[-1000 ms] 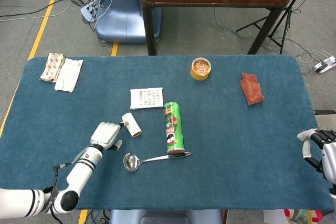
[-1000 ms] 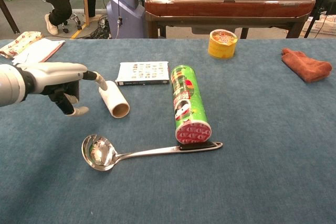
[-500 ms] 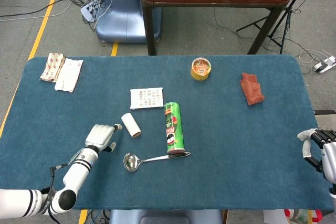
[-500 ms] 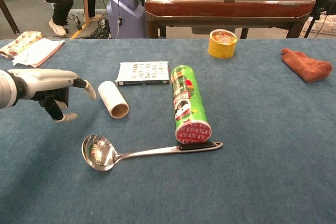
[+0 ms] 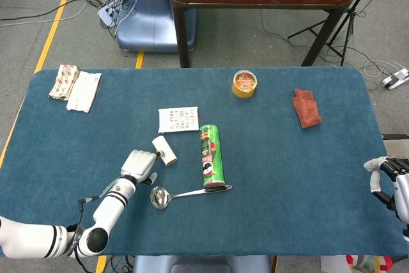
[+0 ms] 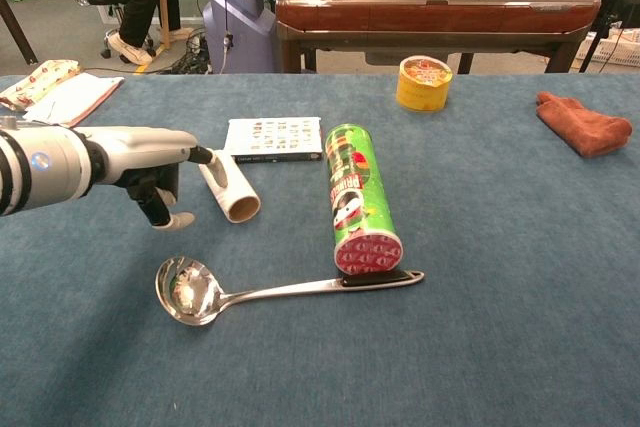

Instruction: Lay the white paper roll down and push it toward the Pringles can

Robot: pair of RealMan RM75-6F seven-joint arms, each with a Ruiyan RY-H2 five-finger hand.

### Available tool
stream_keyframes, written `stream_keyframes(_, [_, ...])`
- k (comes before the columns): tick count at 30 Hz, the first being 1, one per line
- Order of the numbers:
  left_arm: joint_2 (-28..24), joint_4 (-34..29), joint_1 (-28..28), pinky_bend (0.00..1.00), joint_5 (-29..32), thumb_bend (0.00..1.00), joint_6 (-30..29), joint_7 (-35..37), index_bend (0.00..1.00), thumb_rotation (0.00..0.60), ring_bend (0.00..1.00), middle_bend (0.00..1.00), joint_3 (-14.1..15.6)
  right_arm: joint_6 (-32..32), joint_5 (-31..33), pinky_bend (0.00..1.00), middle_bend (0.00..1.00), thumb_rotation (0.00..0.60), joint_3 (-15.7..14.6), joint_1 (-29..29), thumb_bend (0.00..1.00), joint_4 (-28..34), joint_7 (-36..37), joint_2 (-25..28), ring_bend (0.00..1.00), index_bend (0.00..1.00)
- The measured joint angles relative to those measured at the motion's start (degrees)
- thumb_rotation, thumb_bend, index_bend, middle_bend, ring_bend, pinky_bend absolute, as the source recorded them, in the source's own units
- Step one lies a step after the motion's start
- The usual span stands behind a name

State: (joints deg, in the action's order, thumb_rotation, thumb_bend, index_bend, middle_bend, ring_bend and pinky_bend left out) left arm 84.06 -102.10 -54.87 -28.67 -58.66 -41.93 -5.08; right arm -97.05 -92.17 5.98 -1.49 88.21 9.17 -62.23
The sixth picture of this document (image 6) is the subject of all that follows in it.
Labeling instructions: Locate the white pink-edged cloth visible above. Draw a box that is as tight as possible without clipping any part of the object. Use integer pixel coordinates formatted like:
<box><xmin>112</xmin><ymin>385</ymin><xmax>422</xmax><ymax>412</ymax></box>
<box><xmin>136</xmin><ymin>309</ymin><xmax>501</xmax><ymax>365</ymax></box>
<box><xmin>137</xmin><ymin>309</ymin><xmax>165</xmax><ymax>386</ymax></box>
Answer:
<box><xmin>22</xmin><ymin>71</ymin><xmax>125</xmax><ymax>129</ymax></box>

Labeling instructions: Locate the green Pringles can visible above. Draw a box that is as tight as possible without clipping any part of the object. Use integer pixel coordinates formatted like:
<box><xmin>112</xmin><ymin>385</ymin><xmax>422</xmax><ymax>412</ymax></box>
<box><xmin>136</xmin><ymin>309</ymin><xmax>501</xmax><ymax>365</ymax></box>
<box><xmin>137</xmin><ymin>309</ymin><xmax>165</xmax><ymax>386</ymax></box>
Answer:
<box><xmin>323</xmin><ymin>122</ymin><xmax>404</xmax><ymax>276</ymax></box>

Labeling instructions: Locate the black tripod stand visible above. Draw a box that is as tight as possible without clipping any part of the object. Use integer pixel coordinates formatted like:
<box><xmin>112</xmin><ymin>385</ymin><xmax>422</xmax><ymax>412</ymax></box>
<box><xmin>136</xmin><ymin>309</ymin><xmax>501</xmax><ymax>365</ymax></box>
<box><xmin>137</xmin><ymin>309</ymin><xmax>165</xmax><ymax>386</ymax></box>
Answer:
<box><xmin>579</xmin><ymin>0</ymin><xmax>640</xmax><ymax>73</ymax></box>

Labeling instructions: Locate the black floor cable pile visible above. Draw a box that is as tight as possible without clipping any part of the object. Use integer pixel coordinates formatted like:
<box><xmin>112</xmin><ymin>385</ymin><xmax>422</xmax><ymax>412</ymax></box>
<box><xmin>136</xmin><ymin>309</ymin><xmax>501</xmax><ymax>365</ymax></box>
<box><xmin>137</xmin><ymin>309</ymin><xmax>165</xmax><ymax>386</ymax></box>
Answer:
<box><xmin>169</xmin><ymin>31</ymin><xmax>214</xmax><ymax>75</ymax></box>

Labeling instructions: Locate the black hanging cable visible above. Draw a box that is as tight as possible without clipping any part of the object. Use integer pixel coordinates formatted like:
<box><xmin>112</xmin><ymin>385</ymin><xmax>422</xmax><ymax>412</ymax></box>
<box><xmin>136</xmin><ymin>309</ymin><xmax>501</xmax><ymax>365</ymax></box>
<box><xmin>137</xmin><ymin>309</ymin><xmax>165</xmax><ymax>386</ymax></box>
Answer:
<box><xmin>219</xmin><ymin>0</ymin><xmax>236</xmax><ymax>73</ymax></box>

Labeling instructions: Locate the cream patterned fabric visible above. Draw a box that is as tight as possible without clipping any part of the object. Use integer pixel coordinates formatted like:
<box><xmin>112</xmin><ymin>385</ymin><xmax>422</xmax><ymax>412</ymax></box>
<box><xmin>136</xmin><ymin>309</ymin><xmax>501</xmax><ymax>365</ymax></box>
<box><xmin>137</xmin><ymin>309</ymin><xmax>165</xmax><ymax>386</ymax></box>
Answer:
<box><xmin>0</xmin><ymin>59</ymin><xmax>83</xmax><ymax>113</ymax></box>

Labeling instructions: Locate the white paper tube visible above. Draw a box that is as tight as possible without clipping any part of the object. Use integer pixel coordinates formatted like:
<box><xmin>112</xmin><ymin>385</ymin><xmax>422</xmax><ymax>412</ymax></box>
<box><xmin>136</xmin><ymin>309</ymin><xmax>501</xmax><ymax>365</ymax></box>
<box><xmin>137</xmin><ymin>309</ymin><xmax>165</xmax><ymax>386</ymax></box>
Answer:
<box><xmin>198</xmin><ymin>148</ymin><xmax>262</xmax><ymax>224</ymax></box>

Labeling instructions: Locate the chrome swivel stool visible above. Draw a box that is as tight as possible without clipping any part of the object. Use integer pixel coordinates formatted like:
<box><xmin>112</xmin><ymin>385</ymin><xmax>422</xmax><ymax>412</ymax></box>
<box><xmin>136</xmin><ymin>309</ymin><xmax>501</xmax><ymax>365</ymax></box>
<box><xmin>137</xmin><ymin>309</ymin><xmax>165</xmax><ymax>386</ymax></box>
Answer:
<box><xmin>39</xmin><ymin>0</ymin><xmax>159</xmax><ymax>61</ymax></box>

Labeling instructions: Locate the white printed flat box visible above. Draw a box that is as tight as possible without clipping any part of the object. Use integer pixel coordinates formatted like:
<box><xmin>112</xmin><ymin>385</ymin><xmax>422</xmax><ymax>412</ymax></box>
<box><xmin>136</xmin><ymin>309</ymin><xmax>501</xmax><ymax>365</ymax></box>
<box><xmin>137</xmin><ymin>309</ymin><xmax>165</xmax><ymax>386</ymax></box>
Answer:
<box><xmin>223</xmin><ymin>117</ymin><xmax>324</xmax><ymax>165</ymax></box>

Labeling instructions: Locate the steel ladle black handle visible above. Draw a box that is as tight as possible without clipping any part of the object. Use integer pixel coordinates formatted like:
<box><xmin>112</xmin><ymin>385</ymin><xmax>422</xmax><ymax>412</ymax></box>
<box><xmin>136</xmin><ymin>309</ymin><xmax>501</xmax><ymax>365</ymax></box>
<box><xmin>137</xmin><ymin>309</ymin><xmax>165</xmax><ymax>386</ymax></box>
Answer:
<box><xmin>155</xmin><ymin>256</ymin><xmax>426</xmax><ymax>327</ymax></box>

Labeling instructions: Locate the purple robot base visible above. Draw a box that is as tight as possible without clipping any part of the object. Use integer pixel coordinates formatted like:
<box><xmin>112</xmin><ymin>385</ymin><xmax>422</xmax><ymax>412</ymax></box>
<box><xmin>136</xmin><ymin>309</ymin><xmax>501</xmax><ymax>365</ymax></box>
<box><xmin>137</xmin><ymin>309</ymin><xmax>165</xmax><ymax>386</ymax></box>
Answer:
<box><xmin>202</xmin><ymin>0</ymin><xmax>281</xmax><ymax>75</ymax></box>

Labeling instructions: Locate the dark table leg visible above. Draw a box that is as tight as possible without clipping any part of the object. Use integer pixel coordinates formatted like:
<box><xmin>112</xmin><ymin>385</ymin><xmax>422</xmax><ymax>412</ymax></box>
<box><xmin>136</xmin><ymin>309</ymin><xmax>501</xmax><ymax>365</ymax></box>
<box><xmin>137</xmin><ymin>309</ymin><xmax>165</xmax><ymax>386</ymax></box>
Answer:
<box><xmin>0</xmin><ymin>0</ymin><xmax>39</xmax><ymax>66</ymax></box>

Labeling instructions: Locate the brown mahjong table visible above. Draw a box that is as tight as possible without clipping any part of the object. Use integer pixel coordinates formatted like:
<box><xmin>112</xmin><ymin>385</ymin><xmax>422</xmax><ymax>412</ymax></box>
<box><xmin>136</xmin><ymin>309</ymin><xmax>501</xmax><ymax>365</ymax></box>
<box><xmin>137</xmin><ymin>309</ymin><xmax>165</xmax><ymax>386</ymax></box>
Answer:
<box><xmin>274</xmin><ymin>0</ymin><xmax>602</xmax><ymax>74</ymax></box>

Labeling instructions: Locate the brown folded cloth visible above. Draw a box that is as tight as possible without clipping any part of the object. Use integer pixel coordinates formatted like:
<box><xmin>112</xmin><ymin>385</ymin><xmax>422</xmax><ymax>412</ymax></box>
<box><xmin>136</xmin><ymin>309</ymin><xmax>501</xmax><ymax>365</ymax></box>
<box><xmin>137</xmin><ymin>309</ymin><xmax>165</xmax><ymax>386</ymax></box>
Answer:
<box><xmin>535</xmin><ymin>91</ymin><xmax>634</xmax><ymax>158</ymax></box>

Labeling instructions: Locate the white plastic crate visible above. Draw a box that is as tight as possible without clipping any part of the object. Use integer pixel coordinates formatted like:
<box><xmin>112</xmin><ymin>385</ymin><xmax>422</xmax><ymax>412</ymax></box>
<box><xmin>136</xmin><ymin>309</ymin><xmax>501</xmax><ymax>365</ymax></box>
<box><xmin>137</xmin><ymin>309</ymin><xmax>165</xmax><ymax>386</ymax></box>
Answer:
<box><xmin>574</xmin><ymin>26</ymin><xmax>640</xmax><ymax>69</ymax></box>

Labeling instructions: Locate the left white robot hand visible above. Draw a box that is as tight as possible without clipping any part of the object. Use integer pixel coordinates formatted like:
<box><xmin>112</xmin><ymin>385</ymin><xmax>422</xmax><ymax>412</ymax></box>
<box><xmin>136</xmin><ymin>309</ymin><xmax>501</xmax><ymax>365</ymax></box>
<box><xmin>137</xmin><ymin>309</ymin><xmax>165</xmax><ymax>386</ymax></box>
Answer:
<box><xmin>74</xmin><ymin>126</ymin><xmax>229</xmax><ymax>232</ymax></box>

